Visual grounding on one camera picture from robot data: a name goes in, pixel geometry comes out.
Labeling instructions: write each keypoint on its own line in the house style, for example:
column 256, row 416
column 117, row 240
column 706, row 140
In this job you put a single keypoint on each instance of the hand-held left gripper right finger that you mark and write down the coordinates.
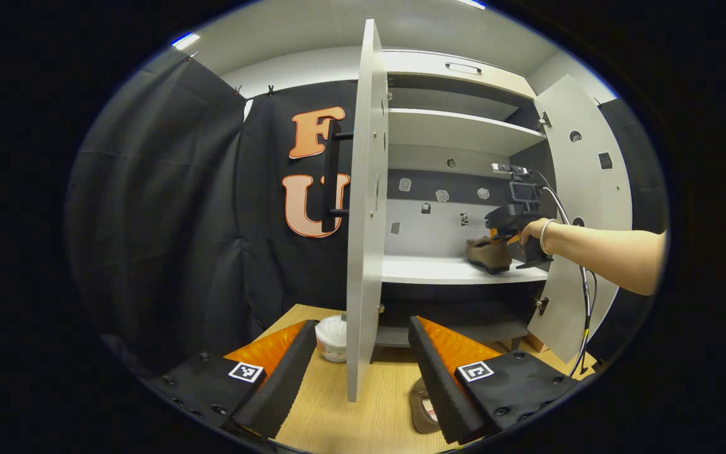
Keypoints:
column 432, row 378

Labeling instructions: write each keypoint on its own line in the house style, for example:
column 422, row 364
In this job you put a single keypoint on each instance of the ceiling light panel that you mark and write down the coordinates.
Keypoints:
column 471, row 3
column 185, row 41

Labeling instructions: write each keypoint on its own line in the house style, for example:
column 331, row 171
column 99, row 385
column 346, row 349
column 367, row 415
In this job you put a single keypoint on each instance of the black backdrop cloth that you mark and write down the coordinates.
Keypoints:
column 643, row 189
column 199, row 221

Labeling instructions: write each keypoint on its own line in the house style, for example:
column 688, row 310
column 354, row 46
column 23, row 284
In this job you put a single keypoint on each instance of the white and grey shoe cabinet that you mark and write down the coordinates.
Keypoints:
column 445, row 270

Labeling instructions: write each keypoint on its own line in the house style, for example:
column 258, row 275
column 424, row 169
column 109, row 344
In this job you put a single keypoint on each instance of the orange cardboard box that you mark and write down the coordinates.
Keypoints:
column 536, row 343

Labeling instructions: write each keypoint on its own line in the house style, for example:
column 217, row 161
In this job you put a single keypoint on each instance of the white cabinet drawer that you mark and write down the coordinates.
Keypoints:
column 420, row 66

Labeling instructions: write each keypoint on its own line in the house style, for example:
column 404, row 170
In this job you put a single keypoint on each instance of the white cabinet door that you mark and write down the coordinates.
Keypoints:
column 590, row 189
column 363, row 252

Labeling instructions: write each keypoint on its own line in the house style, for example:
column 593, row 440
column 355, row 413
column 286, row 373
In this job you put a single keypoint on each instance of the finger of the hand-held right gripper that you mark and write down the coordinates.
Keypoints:
column 505, row 236

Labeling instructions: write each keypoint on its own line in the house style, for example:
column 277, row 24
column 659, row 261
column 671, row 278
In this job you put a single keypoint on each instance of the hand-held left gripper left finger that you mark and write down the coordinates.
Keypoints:
column 287, row 378

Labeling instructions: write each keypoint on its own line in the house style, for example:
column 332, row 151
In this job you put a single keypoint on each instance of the white plastic tub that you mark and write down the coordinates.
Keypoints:
column 333, row 339

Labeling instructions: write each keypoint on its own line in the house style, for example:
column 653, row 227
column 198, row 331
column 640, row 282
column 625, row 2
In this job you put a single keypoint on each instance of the brown fuzzy shoe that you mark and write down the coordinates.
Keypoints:
column 425, row 410
column 488, row 253

